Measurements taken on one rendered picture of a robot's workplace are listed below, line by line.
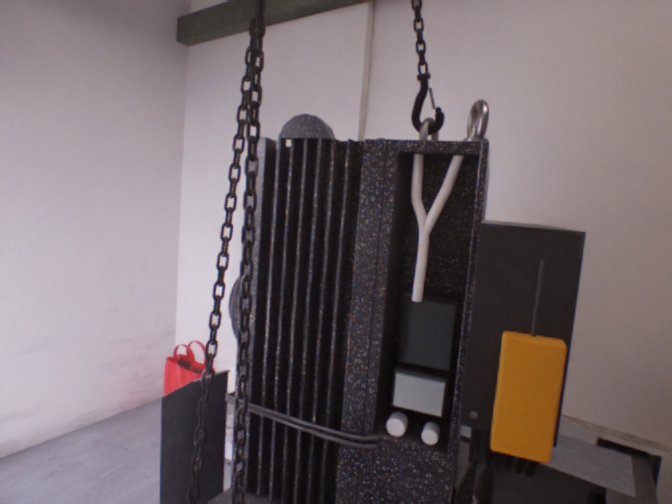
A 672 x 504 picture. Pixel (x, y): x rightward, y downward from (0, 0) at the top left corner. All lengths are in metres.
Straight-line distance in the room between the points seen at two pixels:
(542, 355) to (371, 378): 0.29
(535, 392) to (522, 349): 0.06
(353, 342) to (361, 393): 0.09
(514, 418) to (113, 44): 2.79
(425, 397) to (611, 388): 1.23
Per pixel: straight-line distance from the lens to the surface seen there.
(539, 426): 0.61
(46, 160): 2.69
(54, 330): 2.83
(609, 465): 1.81
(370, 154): 0.68
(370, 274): 0.68
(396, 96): 2.07
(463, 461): 1.18
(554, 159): 1.80
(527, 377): 0.58
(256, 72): 0.46
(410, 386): 0.74
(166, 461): 1.07
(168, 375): 3.10
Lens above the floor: 1.50
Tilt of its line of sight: 5 degrees down
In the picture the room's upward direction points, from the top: 4 degrees clockwise
